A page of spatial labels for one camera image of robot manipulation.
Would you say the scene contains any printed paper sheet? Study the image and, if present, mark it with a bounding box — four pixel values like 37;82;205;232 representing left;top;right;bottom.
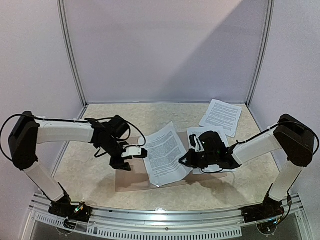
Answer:
193;130;227;174
143;122;192;188

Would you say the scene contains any transparent plastic folder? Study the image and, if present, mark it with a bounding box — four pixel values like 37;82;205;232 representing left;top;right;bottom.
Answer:
115;128;227;192

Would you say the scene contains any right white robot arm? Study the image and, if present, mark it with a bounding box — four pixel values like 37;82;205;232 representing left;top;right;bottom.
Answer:
178;114;320;218

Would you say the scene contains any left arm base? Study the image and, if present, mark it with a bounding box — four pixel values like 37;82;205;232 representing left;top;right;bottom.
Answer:
48;193;93;223

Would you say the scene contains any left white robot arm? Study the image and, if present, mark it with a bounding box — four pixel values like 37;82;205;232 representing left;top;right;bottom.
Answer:
8;111;131;217

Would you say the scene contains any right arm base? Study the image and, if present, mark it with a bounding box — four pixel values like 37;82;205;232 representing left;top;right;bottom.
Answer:
240;192;287;224

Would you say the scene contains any paper stack at back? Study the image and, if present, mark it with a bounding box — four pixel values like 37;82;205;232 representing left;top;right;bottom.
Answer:
199;99;242;138

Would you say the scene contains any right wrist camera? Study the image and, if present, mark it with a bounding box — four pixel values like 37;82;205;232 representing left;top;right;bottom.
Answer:
189;134;202;152

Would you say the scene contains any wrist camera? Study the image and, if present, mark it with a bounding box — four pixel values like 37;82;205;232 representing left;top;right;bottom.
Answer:
189;134;202;152
121;146;148;159

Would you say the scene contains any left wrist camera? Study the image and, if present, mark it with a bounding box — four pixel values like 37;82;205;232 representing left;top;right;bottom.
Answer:
121;146;148;159

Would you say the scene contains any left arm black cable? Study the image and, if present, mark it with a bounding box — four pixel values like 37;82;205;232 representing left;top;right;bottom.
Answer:
0;113;147;163

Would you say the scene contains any aluminium front rail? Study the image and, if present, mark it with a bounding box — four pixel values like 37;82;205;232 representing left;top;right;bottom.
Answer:
20;193;313;240

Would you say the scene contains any right aluminium frame post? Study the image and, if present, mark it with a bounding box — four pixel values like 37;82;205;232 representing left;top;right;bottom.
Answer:
245;0;275;108

